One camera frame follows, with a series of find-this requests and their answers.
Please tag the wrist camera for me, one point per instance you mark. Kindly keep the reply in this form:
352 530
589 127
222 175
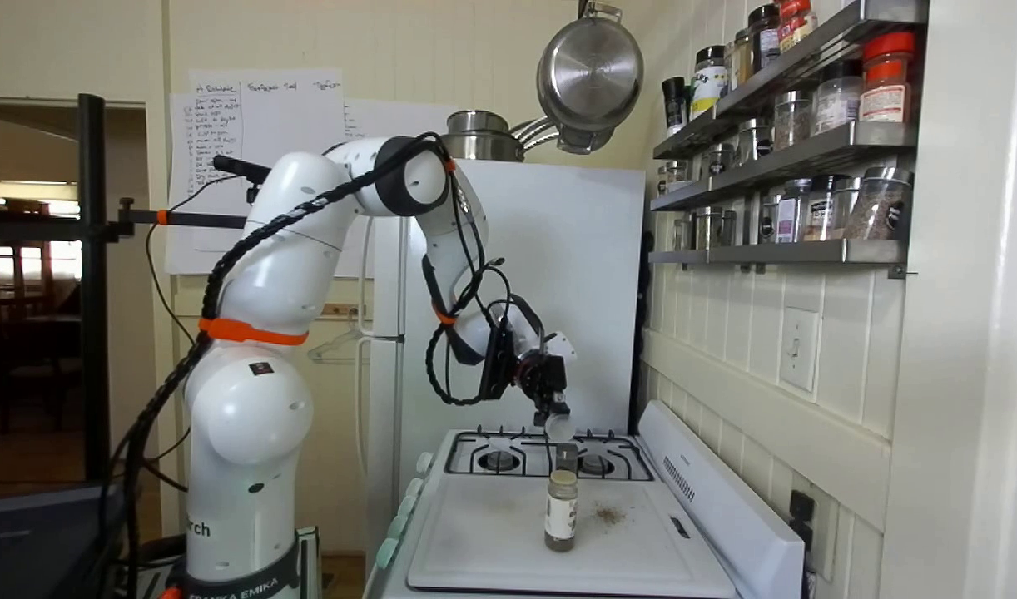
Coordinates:
499 362

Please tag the large glass jar steel lid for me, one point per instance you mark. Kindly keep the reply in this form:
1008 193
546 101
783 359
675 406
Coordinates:
880 206

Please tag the red-lidded spice jar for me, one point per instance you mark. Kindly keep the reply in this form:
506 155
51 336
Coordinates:
886 83

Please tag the black pepper grinder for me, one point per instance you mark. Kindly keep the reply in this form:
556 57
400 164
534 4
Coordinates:
674 104

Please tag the white cutting board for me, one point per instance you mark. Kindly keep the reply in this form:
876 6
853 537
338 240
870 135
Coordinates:
492 541

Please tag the steel wall spice rack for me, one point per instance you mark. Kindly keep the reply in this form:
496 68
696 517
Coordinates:
808 154

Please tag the row of dark-lidded spice jars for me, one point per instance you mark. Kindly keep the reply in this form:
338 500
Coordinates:
766 37

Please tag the glass spice jar white label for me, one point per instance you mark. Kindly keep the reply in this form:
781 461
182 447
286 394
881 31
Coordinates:
561 516

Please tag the white gas stove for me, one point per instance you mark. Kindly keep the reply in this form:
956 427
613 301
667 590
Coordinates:
692 516

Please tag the clear spice jar black lid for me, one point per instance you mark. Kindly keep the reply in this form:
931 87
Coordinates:
836 104

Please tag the spilled brown spice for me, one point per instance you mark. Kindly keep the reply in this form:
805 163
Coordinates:
610 515

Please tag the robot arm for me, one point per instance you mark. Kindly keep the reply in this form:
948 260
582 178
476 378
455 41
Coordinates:
250 408

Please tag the handwritten paper sheets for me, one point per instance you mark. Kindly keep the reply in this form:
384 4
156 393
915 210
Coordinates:
259 116

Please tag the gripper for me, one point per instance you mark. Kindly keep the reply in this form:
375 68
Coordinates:
543 374

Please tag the stack of steel pots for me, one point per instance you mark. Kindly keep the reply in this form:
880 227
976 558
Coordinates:
480 137

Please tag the hanging steel pot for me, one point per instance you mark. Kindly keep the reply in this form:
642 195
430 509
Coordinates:
590 73

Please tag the translucent white jar lid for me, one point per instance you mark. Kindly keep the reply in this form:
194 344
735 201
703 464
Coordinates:
560 429

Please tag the white light switch plate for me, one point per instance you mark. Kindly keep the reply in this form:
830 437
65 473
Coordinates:
799 349

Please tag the stove burner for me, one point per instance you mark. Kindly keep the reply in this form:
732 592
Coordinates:
598 463
500 459

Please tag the pale green stove knob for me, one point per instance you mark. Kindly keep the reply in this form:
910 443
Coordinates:
399 527
424 462
387 554
414 487

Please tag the small glass spice jar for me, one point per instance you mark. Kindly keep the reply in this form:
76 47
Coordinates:
792 121

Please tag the jar with yellow white label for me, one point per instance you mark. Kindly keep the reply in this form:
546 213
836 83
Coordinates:
708 83

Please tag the black wall socket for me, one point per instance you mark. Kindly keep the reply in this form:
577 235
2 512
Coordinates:
801 516

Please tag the clear clothes hanger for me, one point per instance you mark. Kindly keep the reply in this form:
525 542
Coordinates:
335 348

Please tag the row of small steel tins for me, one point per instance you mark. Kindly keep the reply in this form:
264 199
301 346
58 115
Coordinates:
725 154

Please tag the window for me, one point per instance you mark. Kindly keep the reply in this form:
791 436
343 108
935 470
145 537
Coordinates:
26 258

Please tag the dark laptop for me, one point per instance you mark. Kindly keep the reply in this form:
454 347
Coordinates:
34 541

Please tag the dark wooden table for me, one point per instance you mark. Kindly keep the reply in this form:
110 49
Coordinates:
26 333

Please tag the camera on mount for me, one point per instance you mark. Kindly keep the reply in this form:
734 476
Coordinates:
94 291

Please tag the row of labelled spice jars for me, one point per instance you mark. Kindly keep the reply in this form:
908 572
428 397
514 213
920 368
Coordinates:
808 212

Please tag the steel canister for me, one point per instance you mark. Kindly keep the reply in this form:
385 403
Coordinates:
713 227

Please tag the white refrigerator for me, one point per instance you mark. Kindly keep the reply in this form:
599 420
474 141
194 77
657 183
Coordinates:
575 291

